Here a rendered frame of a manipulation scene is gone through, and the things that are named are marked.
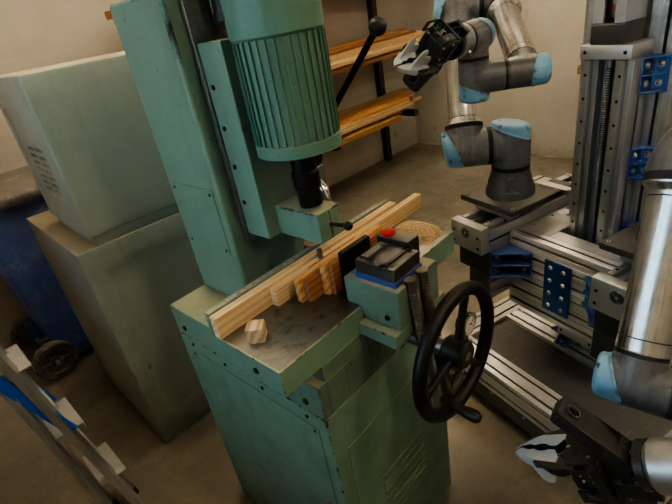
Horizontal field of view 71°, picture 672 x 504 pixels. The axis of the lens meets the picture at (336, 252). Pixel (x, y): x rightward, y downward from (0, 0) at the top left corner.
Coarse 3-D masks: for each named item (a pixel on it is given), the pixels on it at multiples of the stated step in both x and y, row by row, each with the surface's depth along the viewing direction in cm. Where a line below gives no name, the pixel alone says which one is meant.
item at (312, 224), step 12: (288, 204) 105; (324, 204) 101; (336, 204) 101; (288, 216) 104; (300, 216) 101; (312, 216) 98; (324, 216) 98; (336, 216) 101; (288, 228) 106; (300, 228) 103; (312, 228) 100; (324, 228) 99; (336, 228) 102; (312, 240) 102; (324, 240) 100
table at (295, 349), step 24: (264, 312) 99; (288, 312) 97; (312, 312) 96; (336, 312) 95; (360, 312) 96; (240, 336) 93; (288, 336) 90; (312, 336) 89; (336, 336) 91; (384, 336) 92; (408, 336) 93; (240, 360) 91; (264, 360) 85; (288, 360) 84; (312, 360) 87; (288, 384) 84
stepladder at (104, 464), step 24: (0, 360) 114; (24, 360) 124; (0, 384) 116; (24, 384) 119; (24, 408) 121; (48, 408) 124; (72, 408) 141; (48, 432) 129; (72, 432) 130; (72, 456) 151; (96, 456) 137; (96, 480) 159; (120, 480) 146
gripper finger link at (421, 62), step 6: (420, 54) 96; (426, 54) 97; (420, 60) 97; (426, 60) 99; (396, 66) 97; (402, 66) 97; (408, 66) 98; (414, 66) 98; (420, 66) 100; (426, 66) 101; (402, 72) 98; (408, 72) 98; (414, 72) 99
